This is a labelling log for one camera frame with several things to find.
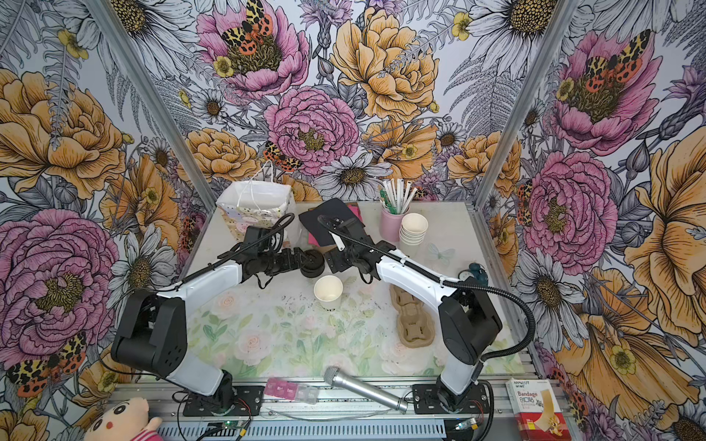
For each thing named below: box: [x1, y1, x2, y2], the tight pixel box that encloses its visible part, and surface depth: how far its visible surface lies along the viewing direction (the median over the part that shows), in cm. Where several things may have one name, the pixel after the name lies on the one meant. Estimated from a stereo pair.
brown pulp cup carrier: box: [389, 283, 436, 349], surface depth 86 cm
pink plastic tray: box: [262, 378, 320, 405], surface depth 76 cm
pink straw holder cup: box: [379, 204, 410, 243], surface depth 102 cm
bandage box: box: [505, 378, 572, 441], surface depth 71 cm
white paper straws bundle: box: [378, 178, 419, 215], surface depth 104 cm
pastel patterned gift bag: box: [216, 180, 297, 246], surface depth 92 cm
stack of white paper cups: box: [398, 213, 429, 258], surface depth 96 cm
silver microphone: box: [323, 365, 409, 414], surface depth 75 cm
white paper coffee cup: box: [313, 274, 344, 310], surface depth 88 cm
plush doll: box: [84, 396, 164, 441], surface depth 67 cm
